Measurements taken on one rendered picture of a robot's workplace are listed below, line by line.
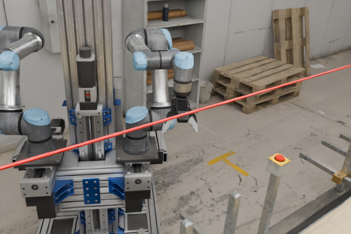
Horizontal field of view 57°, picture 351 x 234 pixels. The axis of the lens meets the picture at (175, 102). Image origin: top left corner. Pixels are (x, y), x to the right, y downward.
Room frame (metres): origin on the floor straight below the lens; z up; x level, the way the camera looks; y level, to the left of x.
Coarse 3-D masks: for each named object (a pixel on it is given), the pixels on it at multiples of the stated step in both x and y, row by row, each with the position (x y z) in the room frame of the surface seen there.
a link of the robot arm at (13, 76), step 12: (0, 36) 1.52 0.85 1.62; (12, 36) 1.52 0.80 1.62; (0, 48) 1.50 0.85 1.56; (12, 72) 1.47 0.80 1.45; (12, 84) 1.45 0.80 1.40; (12, 96) 1.43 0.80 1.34; (0, 108) 1.39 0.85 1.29; (12, 108) 1.40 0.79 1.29; (0, 120) 1.36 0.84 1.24; (12, 120) 1.37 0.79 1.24; (0, 132) 1.35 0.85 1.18; (12, 132) 1.35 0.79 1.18
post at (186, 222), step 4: (184, 220) 0.90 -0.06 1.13; (188, 220) 0.90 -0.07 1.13; (180, 224) 0.90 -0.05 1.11; (184, 224) 0.89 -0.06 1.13; (188, 224) 0.89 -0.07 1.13; (192, 224) 0.89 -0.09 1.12; (180, 228) 0.90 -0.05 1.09; (184, 228) 0.88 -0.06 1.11; (188, 228) 0.88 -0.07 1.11; (192, 228) 0.89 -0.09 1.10; (180, 232) 0.90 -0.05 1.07; (184, 232) 0.88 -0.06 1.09; (188, 232) 0.88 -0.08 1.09
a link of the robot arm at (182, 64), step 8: (176, 56) 1.21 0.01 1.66; (184, 56) 1.20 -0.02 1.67; (192, 56) 1.21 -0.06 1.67; (176, 64) 1.20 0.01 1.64; (184, 64) 1.19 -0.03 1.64; (192, 64) 1.21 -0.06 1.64; (176, 72) 1.20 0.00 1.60; (184, 72) 1.19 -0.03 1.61; (192, 72) 1.22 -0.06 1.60; (176, 80) 1.20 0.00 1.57; (184, 80) 1.19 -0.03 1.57
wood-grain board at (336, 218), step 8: (336, 208) 1.26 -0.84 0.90; (344, 208) 1.27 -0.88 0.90; (328, 216) 1.21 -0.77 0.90; (336, 216) 1.21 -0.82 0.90; (344, 216) 1.21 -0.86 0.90; (320, 224) 1.15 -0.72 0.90; (328, 224) 1.15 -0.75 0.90; (336, 224) 1.16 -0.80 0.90; (344, 224) 1.16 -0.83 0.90; (304, 232) 1.10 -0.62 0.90; (312, 232) 1.10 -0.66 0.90; (320, 232) 1.10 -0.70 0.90; (328, 232) 1.10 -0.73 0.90; (336, 232) 1.11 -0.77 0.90; (344, 232) 1.11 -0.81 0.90
